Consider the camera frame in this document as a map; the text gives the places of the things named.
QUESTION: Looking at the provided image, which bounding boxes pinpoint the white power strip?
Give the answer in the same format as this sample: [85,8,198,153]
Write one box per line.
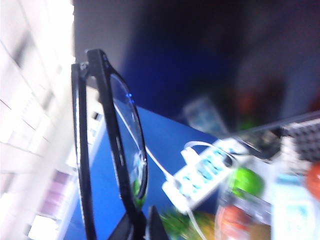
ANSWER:
[161,138,237,215]

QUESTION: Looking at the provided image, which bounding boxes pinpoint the white charger plug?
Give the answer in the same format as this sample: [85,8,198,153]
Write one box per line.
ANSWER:
[180,146,200,165]

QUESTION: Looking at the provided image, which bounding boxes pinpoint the orange fruit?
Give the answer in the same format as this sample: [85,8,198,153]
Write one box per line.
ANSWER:
[305,163,320,202]

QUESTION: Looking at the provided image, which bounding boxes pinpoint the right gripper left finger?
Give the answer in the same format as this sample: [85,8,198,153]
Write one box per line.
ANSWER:
[107,212,147,240]

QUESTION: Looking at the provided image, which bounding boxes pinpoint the light blue wipes pack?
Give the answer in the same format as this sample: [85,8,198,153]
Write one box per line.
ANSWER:
[271,172,320,240]

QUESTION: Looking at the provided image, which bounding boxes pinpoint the black framed glasses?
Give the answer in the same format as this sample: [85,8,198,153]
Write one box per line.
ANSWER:
[71,48,149,240]

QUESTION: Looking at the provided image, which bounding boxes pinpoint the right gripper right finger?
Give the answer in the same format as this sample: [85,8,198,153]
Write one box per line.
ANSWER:
[147,206,171,240]

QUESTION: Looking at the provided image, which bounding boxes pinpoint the small green apple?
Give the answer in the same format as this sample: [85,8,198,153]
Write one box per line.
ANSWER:
[228,166,266,200]

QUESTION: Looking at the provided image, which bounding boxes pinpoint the clear plastic cup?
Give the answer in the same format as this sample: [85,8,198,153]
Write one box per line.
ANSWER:
[214,189,273,240]

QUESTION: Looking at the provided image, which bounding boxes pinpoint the arched white charger cable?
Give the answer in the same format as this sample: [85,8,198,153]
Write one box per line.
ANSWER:
[113,99,181,183]

